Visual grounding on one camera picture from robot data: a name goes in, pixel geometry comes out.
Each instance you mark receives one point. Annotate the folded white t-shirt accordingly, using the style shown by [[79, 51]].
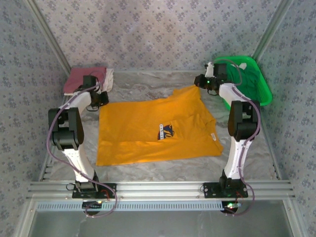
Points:
[[109, 79]]

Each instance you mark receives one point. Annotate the green plastic basket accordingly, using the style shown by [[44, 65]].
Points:
[[264, 84]]

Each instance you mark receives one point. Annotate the crumpled green t-shirt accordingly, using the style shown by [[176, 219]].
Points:
[[249, 81]]

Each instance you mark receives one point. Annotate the small circuit board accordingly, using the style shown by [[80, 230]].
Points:
[[92, 203], [232, 206]]

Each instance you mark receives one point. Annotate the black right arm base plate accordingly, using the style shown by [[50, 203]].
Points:
[[212, 191]]

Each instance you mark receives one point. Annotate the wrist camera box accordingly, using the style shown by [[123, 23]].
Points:
[[89, 81], [220, 71]]

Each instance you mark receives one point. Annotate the grey metal panel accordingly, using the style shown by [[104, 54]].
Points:
[[160, 224]]

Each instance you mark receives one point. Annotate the yellow printed t-shirt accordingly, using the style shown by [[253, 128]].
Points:
[[148, 128]]

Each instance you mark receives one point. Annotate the folded maroon t-shirt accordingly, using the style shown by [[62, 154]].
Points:
[[75, 79]]

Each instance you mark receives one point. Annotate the aluminium cross rail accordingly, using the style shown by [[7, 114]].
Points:
[[160, 188]]

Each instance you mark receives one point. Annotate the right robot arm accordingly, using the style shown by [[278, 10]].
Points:
[[237, 123]]

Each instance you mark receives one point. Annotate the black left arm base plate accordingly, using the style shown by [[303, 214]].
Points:
[[103, 193]]

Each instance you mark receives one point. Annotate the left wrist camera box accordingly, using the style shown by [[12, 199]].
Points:
[[89, 81]]

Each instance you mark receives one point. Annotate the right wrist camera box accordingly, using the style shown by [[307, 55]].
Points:
[[220, 71]]

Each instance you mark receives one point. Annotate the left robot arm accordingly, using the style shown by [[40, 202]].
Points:
[[74, 123]]

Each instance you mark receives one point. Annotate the aluminium corner post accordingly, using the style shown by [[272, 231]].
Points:
[[271, 32], [49, 37]]

